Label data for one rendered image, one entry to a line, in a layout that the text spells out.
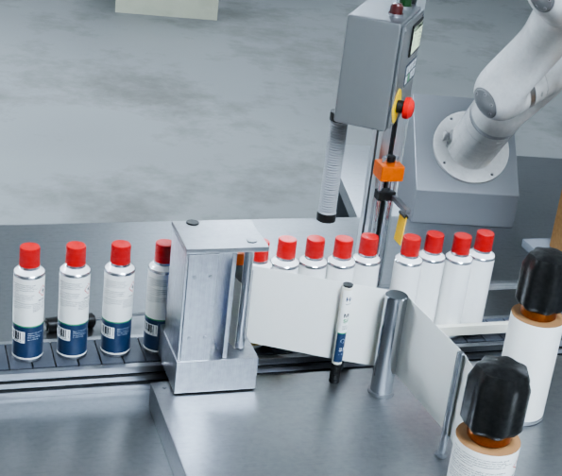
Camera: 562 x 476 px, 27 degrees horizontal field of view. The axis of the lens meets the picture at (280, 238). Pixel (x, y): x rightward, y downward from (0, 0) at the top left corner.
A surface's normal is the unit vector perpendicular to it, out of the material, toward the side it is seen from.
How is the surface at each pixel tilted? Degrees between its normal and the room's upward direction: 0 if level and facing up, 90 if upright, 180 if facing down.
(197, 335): 90
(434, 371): 90
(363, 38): 90
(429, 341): 90
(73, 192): 0
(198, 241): 0
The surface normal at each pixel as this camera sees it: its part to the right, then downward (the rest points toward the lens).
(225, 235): 0.11, -0.91
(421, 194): 0.11, 0.42
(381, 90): -0.30, 0.36
